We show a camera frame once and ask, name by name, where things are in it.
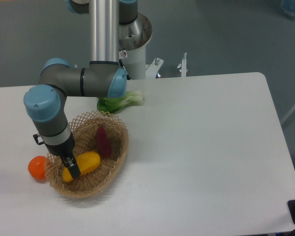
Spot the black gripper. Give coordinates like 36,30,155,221
45,134,81,179

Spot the yellow mango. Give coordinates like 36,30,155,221
62,151,101,182

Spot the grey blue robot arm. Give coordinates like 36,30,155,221
24,0,138,178

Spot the woven wicker basket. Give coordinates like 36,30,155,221
45,111,129,198

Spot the orange tangerine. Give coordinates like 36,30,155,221
28,155,46,182

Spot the purple sweet potato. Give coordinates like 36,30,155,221
95,127,112,158

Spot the green bok choy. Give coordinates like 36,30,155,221
97,89,144,114

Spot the blue plastic bag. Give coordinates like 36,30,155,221
281,0,295,20

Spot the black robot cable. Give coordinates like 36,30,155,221
118,59,133,81

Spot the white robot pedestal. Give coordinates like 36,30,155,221
74,13,189,83

